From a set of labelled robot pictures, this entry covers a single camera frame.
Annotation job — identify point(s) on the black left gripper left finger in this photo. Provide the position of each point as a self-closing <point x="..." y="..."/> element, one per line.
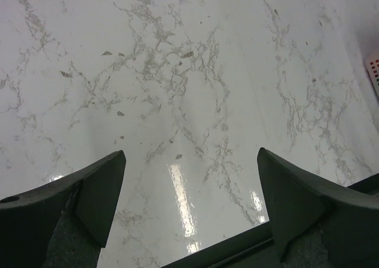
<point x="64" y="223"/>

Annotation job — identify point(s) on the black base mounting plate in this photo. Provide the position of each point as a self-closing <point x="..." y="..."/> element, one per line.
<point x="252" y="248"/>

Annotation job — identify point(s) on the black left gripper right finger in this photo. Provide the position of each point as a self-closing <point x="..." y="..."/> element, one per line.
<point x="316" y="222"/>

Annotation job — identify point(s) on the white plastic laundry basket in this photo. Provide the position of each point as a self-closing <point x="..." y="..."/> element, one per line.
<point x="372" y="66"/>

